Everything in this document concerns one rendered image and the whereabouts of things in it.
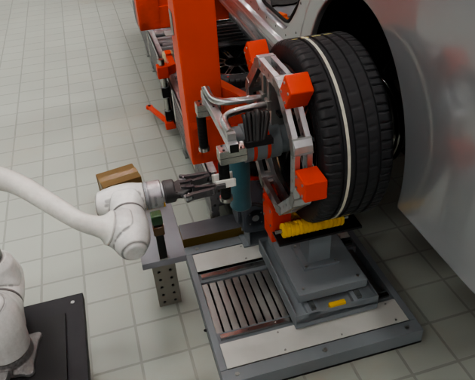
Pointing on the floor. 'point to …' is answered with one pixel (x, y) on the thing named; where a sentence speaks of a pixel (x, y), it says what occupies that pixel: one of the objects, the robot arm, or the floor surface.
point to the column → (167, 284)
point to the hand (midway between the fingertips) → (224, 180)
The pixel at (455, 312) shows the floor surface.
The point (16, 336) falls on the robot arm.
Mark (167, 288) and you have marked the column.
